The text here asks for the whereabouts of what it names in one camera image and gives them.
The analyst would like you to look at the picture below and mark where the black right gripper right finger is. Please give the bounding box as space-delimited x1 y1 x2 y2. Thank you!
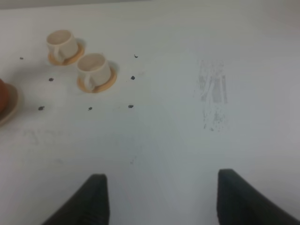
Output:
217 169 300 225

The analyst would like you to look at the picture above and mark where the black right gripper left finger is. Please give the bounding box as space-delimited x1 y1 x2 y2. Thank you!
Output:
43 174 110 225

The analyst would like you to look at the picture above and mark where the brown teapot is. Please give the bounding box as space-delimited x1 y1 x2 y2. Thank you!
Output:
0 79 10 113

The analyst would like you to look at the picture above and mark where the beige round teapot coaster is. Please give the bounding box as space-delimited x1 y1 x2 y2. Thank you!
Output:
0 83 21 126

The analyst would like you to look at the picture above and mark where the near orange saucer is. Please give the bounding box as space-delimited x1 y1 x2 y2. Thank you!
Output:
76 67 117 93

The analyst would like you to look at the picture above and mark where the orange saucer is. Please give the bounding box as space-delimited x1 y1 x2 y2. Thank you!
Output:
48 42 85 66
76 67 117 93

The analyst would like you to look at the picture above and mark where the near white teacup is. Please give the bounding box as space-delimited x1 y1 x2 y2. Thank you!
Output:
76 53 111 91

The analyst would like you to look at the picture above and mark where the white teacup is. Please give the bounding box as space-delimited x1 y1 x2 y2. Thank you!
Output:
46 30 78 63
76 53 111 91

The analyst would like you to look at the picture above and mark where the far orange saucer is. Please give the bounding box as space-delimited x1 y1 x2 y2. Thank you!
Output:
48 42 85 66

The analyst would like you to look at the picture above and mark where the far white teacup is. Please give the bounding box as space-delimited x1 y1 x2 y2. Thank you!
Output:
46 30 78 63

